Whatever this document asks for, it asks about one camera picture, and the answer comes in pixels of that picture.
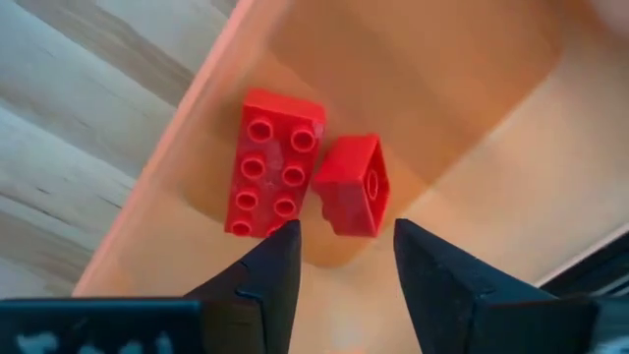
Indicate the orange plastic bin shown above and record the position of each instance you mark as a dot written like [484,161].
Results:
[442,98]

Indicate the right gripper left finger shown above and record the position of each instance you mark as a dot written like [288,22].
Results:
[260,305]

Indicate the red two-by-two brick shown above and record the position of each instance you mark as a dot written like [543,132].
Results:
[344,177]

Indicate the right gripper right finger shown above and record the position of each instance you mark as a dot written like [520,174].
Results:
[457,314]

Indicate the black aluminium table frame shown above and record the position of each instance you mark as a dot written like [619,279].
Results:
[599,275]

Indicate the red two-by-four brick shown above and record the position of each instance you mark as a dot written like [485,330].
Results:
[275,162]

